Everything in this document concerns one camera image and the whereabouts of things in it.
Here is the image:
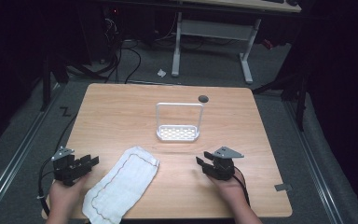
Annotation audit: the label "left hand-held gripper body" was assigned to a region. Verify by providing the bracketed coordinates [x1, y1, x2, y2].
[50, 146, 90, 188]

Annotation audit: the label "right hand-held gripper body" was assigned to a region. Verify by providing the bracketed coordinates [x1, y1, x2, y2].
[201, 146, 245, 181]

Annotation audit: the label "white cloth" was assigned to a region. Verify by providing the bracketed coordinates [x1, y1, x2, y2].
[81, 146, 160, 224]

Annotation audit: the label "white towel rack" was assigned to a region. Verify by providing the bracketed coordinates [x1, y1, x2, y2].
[155, 102, 205, 143]

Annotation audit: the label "person's right hand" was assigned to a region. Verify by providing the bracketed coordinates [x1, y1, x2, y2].
[205, 174, 249, 212]

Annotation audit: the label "person's left hand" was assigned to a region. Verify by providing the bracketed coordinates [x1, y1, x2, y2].
[48, 173, 90, 222]

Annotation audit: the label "grey tape piece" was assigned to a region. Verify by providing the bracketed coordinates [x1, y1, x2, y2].
[274, 183, 293, 192]

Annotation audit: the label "black metal stand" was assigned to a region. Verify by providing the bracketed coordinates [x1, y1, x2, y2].
[38, 46, 71, 113]
[251, 62, 311, 133]

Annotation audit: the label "white-legged desk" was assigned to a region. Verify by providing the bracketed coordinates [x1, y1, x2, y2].
[167, 0, 302, 85]

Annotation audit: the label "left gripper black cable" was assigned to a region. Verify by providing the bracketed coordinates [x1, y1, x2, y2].
[36, 112, 78, 217]

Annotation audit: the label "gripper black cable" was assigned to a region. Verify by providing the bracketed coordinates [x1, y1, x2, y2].
[36, 112, 78, 217]
[232, 165, 252, 207]

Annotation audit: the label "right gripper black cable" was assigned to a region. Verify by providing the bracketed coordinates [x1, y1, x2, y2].
[232, 165, 252, 207]

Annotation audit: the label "black floor cables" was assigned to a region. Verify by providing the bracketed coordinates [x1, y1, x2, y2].
[64, 15, 181, 85]

